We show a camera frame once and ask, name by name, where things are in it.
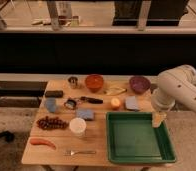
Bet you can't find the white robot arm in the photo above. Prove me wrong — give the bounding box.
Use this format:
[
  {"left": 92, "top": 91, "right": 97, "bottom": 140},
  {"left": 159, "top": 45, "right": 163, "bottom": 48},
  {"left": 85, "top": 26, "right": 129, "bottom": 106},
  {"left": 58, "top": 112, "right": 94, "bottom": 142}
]
[{"left": 151, "top": 65, "right": 196, "bottom": 128}]

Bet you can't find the green plastic tray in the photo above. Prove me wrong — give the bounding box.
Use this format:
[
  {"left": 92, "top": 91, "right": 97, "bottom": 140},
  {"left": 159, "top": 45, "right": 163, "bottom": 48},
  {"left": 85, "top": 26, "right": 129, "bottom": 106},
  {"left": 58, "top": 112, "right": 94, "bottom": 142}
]
[{"left": 106, "top": 112, "right": 176, "bottom": 164}]

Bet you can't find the purple bowl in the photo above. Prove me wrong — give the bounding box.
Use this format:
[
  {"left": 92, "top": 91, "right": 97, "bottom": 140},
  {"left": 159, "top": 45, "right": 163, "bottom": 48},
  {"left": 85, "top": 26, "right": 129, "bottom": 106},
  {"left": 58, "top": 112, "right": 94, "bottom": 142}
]
[{"left": 129, "top": 76, "right": 151, "bottom": 94}]

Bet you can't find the yellow banana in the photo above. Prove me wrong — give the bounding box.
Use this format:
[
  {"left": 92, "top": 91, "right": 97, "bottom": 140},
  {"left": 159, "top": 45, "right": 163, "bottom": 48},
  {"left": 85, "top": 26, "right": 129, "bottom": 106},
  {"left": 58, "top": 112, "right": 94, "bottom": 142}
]
[{"left": 105, "top": 87, "right": 126, "bottom": 96}]

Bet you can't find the blue sponge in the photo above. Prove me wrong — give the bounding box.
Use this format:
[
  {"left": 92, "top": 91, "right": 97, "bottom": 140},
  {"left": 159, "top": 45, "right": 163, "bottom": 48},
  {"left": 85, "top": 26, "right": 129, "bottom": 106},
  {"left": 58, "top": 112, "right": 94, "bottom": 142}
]
[{"left": 76, "top": 109, "right": 94, "bottom": 120}]

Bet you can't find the orange bowl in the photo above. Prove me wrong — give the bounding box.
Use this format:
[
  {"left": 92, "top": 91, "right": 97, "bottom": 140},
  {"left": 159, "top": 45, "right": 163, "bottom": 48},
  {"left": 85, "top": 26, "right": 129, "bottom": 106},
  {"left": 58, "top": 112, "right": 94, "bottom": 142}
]
[{"left": 85, "top": 74, "right": 104, "bottom": 92}]

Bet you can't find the white cup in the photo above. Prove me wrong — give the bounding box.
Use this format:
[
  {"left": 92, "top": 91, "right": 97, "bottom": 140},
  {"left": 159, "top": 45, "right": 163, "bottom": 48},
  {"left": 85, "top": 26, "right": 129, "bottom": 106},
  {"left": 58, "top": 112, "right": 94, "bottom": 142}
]
[{"left": 69, "top": 118, "right": 87, "bottom": 137}]

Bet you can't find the wooden table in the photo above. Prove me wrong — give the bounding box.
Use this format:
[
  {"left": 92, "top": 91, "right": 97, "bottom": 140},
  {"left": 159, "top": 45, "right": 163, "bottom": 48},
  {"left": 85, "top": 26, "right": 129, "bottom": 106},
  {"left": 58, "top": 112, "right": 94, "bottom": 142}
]
[{"left": 21, "top": 79, "right": 176, "bottom": 168}]

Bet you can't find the small round tin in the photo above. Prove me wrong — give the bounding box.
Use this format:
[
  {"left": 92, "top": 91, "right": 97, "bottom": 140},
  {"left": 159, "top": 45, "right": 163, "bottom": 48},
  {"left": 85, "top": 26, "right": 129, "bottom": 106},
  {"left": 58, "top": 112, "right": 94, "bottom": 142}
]
[{"left": 64, "top": 98, "right": 77, "bottom": 110}]

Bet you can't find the silver fork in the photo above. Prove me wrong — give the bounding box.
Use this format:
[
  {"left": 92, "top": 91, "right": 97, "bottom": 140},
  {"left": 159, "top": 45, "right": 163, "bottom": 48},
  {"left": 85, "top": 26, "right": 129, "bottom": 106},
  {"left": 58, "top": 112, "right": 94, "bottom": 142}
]
[{"left": 64, "top": 150, "right": 96, "bottom": 156}]

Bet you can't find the black rectangular block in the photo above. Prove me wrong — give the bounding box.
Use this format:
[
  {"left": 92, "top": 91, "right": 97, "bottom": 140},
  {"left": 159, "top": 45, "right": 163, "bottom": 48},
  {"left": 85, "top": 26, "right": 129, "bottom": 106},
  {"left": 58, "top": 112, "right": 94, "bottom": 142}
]
[{"left": 44, "top": 90, "right": 64, "bottom": 98}]

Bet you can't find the bunch of red grapes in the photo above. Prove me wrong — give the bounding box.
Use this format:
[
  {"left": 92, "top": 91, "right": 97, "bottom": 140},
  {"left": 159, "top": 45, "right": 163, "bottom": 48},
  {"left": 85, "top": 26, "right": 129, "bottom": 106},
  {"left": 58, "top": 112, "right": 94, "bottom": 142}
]
[{"left": 37, "top": 116, "right": 69, "bottom": 130}]

